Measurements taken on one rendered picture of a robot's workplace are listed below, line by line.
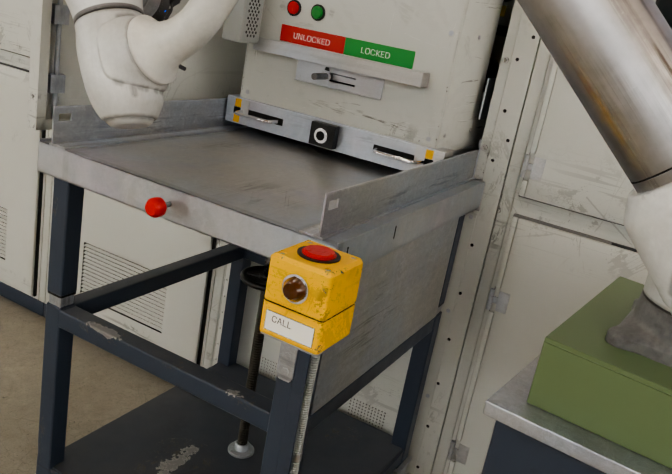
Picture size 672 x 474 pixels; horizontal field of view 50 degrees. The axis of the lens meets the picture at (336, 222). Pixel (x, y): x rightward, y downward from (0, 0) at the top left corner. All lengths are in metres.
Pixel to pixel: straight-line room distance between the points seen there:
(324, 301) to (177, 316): 1.42
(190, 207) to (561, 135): 0.79
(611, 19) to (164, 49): 0.60
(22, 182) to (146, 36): 1.53
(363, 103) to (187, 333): 0.95
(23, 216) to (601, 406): 2.03
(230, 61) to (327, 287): 1.15
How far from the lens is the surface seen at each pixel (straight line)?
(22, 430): 2.08
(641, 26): 0.71
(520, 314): 1.66
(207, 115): 1.67
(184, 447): 1.72
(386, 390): 1.87
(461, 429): 1.81
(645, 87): 0.71
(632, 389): 0.89
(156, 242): 2.15
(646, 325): 0.96
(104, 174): 1.28
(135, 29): 1.07
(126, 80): 1.06
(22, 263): 2.62
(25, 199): 2.54
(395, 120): 1.50
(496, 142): 1.62
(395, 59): 1.50
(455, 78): 1.48
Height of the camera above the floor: 1.18
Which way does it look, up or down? 17 degrees down
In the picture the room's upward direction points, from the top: 10 degrees clockwise
